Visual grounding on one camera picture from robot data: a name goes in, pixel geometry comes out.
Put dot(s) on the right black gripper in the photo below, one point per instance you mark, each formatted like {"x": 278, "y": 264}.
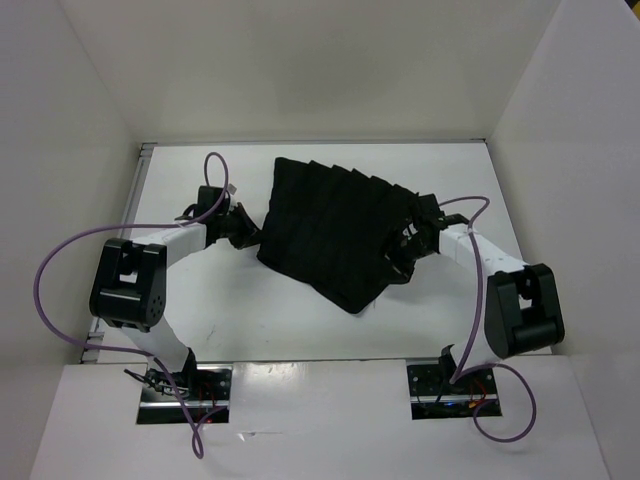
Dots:
{"x": 402, "y": 270}

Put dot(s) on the black pleated skirt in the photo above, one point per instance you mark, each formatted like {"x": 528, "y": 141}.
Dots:
{"x": 328, "y": 227}

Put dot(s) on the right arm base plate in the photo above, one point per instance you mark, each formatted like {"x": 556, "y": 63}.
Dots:
{"x": 433, "y": 398}

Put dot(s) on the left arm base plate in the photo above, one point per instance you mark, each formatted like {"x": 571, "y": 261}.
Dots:
{"x": 208, "y": 400}

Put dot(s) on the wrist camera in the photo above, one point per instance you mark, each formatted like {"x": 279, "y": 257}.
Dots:
{"x": 428, "y": 207}
{"x": 217, "y": 199}

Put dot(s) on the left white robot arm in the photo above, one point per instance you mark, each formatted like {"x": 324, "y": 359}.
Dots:
{"x": 130, "y": 289}

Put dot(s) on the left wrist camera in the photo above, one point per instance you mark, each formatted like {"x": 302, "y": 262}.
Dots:
{"x": 217, "y": 199}

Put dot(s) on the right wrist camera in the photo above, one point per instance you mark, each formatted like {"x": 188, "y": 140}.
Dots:
{"x": 428, "y": 207}

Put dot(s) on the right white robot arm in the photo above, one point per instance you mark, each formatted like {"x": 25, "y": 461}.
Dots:
{"x": 517, "y": 307}

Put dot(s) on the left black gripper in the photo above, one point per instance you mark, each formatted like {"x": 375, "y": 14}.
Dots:
{"x": 244, "y": 239}

